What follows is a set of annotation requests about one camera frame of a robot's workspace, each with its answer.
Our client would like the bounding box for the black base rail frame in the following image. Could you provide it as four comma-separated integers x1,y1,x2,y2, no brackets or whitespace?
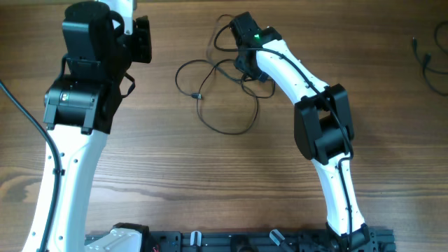
85,228,397,252

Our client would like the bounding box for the black USB cable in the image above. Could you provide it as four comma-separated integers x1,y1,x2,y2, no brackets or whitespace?
410,20,448,97
174,58,277,136
205,13,246,67

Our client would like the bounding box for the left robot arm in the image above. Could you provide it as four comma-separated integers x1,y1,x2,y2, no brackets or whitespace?
24,1,152,251

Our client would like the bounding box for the left camera black cable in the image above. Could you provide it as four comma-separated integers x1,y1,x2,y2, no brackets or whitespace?
0,79,66,252

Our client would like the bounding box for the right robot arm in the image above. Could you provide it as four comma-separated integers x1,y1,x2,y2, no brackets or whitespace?
228,12,370,251

